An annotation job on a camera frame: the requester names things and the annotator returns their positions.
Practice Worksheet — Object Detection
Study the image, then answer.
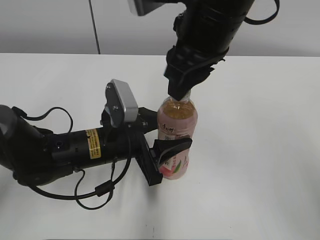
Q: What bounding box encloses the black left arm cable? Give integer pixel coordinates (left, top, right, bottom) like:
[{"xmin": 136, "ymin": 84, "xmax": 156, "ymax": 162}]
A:
[{"xmin": 12, "ymin": 106, "xmax": 132, "ymax": 210}]

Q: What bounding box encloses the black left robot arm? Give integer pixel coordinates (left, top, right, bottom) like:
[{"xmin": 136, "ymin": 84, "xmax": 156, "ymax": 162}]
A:
[{"xmin": 0, "ymin": 105, "xmax": 163, "ymax": 186}]

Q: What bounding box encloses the pink oolong tea bottle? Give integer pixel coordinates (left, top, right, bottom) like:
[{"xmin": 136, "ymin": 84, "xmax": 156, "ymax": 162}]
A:
[{"xmin": 157, "ymin": 91, "xmax": 198, "ymax": 180}]

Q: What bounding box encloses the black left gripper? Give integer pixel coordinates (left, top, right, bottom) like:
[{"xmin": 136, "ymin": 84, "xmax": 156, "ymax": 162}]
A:
[{"xmin": 100, "ymin": 107, "xmax": 193, "ymax": 186}]

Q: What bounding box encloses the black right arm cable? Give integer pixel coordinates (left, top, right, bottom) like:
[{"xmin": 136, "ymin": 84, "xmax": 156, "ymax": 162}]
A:
[{"xmin": 243, "ymin": 0, "xmax": 280, "ymax": 26}]

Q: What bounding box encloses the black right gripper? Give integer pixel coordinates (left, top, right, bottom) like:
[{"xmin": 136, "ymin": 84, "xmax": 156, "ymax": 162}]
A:
[{"xmin": 164, "ymin": 43, "xmax": 227, "ymax": 100}]

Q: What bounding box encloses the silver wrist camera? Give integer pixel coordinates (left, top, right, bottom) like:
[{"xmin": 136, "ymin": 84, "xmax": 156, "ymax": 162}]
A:
[
  {"xmin": 105, "ymin": 79, "xmax": 139, "ymax": 128},
  {"xmin": 127, "ymin": 0, "xmax": 179, "ymax": 17}
]

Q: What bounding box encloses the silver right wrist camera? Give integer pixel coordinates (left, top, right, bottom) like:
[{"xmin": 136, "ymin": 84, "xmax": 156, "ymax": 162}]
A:
[{"xmin": 127, "ymin": 0, "xmax": 179, "ymax": 17}]

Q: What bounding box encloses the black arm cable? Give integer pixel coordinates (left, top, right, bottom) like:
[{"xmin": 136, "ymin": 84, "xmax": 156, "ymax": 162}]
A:
[
  {"xmin": 12, "ymin": 106, "xmax": 132, "ymax": 210},
  {"xmin": 243, "ymin": 0, "xmax": 280, "ymax": 26}
]

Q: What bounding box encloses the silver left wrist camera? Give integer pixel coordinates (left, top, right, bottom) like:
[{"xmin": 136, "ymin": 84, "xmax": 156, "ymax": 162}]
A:
[{"xmin": 105, "ymin": 79, "xmax": 139, "ymax": 128}]

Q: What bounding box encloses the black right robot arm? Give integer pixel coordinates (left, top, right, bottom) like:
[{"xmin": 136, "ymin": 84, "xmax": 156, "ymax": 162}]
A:
[{"xmin": 164, "ymin": 0, "xmax": 254, "ymax": 101}]

